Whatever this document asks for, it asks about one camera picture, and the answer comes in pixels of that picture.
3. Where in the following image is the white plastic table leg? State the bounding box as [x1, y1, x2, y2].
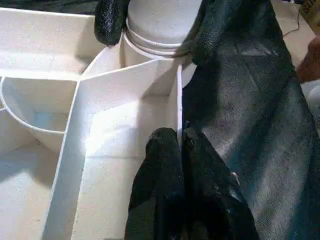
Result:
[123, 0, 202, 57]

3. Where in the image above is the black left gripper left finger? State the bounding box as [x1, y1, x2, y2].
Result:
[126, 126, 186, 240]

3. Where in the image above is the brown cardboard box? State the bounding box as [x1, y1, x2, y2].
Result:
[301, 0, 320, 25]

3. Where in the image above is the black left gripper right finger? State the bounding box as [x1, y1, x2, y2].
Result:
[181, 121, 261, 240]

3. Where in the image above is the black plastic mat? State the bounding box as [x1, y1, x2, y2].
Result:
[0, 0, 320, 240]

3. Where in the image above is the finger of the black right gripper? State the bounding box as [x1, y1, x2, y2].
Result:
[179, 0, 228, 66]
[94, 0, 131, 47]

